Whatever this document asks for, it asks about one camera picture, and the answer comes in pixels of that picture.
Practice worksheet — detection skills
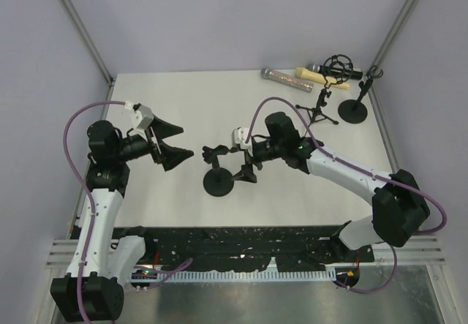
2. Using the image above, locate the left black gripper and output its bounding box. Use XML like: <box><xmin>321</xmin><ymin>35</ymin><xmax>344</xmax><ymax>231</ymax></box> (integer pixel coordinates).
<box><xmin>113</xmin><ymin>115</ymin><xmax>193</xmax><ymax>170</ymax></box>

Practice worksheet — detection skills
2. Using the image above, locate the grey microphone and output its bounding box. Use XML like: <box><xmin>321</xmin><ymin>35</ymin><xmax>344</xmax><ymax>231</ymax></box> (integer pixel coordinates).
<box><xmin>260</xmin><ymin>67</ymin><xmax>314</xmax><ymax>93</ymax></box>

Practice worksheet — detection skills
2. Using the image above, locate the cream condenser microphone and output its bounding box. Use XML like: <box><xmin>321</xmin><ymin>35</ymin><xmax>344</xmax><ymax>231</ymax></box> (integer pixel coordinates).
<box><xmin>294</xmin><ymin>67</ymin><xmax>350</xmax><ymax>90</ymax></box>

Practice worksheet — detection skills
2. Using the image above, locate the black silver handheld microphone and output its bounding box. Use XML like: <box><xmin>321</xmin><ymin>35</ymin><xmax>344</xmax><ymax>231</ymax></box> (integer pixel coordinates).
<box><xmin>306</xmin><ymin>63</ymin><xmax>363</xmax><ymax>80</ymax></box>

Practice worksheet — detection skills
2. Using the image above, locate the black round-base mic stand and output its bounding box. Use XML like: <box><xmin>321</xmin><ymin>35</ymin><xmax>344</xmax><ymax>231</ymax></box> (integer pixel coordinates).
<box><xmin>338</xmin><ymin>65</ymin><xmax>384</xmax><ymax>124</ymax></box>

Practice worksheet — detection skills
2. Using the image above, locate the black tripod stand with shockmount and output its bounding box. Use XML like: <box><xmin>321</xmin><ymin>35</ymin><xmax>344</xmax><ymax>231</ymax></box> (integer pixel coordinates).
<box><xmin>295</xmin><ymin>54</ymin><xmax>353</xmax><ymax>126</ymax></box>

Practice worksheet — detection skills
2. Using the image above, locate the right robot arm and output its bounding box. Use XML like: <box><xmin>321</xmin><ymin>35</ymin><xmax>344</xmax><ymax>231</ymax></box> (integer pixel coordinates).
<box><xmin>230</xmin><ymin>112</ymin><xmax>430</xmax><ymax>261</ymax></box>

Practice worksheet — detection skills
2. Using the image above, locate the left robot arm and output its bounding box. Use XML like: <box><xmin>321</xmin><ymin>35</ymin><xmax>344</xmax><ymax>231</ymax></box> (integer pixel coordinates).
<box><xmin>50</xmin><ymin>114</ymin><xmax>194</xmax><ymax>323</ymax></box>

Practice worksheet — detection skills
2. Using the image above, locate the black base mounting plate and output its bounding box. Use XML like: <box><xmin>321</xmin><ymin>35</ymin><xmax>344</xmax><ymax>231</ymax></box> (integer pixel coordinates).
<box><xmin>111</xmin><ymin>225</ymin><xmax>374</xmax><ymax>273</ymax></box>

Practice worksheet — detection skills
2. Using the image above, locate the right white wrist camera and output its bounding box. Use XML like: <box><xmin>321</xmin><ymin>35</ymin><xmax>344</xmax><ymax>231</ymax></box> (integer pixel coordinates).
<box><xmin>230</xmin><ymin>127</ymin><xmax>253</xmax><ymax>155</ymax></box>

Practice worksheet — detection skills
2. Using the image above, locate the white slotted cable duct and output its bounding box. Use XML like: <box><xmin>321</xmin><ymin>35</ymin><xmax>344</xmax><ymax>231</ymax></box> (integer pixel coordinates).
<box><xmin>167</xmin><ymin>268</ymin><xmax>336</xmax><ymax>283</ymax></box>

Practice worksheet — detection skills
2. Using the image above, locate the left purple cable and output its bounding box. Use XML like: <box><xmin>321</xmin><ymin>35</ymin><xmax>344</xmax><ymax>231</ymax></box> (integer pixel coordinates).
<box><xmin>63</xmin><ymin>100</ymin><xmax>193</xmax><ymax>324</ymax></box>

